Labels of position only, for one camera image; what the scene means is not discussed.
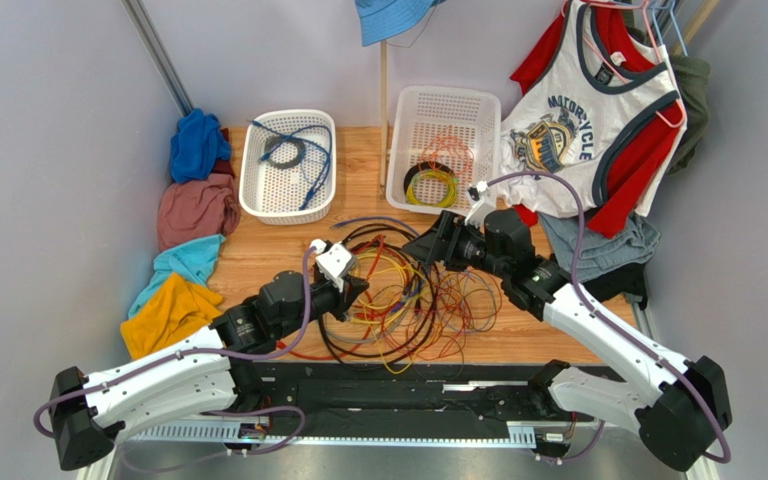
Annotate teal cloth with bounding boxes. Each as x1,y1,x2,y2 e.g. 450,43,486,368
127,234,226,319

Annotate folded blue jeans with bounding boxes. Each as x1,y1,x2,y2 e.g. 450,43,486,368
538,214,661,283

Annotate white basket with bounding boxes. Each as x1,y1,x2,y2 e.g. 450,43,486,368
385,86,501,215
239,109,337,226

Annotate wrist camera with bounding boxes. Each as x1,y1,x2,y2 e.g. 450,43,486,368
465,181,497,228
310,239,356,293

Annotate blue bucket hat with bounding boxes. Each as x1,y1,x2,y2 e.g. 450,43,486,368
354,0,445,47

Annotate black garment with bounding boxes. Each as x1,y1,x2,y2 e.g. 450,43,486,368
583,263,648,309

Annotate long black cable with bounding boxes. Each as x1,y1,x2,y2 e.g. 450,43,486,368
317,222,442,366

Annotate white motorcycle tank top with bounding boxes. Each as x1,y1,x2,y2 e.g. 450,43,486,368
496,1,686,238

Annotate yellow green wire coil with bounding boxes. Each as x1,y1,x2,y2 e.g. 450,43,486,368
405,168,459,208

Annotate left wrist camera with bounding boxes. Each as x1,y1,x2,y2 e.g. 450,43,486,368
310,239,356,293

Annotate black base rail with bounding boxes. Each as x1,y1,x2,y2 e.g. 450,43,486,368
229,360,578,443

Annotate black wire coil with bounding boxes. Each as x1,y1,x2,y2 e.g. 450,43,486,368
264,136,308,170

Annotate orange thin wire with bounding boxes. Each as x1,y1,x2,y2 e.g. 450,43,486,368
417,126,476,184

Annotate left white basket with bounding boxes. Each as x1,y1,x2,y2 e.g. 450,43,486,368
239,109,337,226

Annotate thin coloured wire tangle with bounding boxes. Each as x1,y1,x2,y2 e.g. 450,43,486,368
383,259,504,364

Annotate blue cloth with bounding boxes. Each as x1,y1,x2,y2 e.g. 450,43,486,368
170,108,232,183

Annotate yellow ethernet cable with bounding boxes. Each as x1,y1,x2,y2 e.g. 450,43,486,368
350,246,425,375

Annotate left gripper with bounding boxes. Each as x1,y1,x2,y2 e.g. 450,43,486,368
275,272,368,339

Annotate yellow cloth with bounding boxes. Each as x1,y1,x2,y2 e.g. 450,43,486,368
120,273,224,360

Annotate red ethernet cable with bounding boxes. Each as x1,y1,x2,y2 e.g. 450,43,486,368
276,236,385,362

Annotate green garment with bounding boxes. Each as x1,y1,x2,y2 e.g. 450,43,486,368
613,26,711,178

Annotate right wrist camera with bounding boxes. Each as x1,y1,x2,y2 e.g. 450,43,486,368
465,181,497,228

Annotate aluminium corner profile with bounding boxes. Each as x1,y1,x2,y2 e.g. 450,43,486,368
121,0,194,116

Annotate pink cloth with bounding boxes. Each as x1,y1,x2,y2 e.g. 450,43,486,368
156,173,241,251

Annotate blue ethernet cable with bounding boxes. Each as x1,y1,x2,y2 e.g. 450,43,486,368
330,215,425,314
251,119,333,211

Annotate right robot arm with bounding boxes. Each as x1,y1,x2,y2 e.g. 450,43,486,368
404,209,732,472

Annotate right white basket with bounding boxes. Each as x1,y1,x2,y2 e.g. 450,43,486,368
385,86,501,215

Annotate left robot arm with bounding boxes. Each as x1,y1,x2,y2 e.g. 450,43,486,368
32,240,369,471

